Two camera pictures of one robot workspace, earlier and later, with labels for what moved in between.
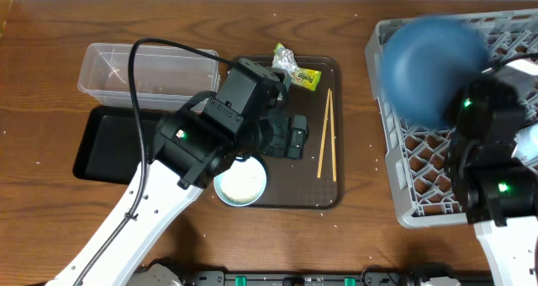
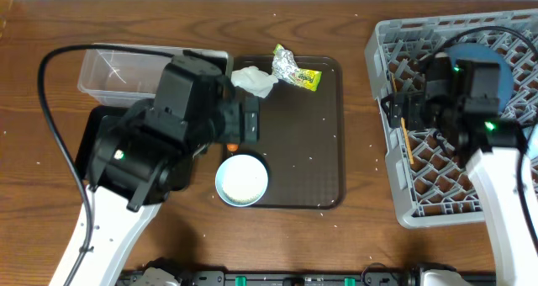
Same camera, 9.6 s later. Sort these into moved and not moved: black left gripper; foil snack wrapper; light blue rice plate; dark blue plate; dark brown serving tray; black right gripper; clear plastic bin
Moved: dark blue plate; black left gripper; black right gripper
Not moved: light blue rice plate; clear plastic bin; foil snack wrapper; dark brown serving tray
